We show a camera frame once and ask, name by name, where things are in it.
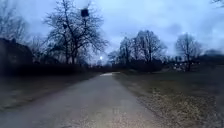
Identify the street lamp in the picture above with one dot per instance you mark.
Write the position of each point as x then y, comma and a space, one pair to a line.
101, 58

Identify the group of bare trees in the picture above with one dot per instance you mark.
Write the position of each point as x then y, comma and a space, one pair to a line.
143, 48

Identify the grey asphalt path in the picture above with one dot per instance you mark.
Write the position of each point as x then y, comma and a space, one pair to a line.
90, 103

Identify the large bare tree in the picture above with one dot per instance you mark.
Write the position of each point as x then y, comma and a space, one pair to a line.
71, 33

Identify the dark box on pole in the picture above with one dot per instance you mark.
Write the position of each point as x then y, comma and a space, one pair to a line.
84, 12

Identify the dark hedge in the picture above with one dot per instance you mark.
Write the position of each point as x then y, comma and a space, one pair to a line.
43, 69

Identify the dry grass field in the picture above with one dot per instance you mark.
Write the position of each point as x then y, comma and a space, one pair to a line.
180, 93

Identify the single bare tree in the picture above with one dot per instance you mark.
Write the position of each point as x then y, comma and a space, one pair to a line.
188, 48

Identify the grass verge with hedge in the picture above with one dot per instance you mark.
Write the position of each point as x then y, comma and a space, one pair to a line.
30, 88

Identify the dark building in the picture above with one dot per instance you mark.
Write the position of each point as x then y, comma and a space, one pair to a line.
13, 51

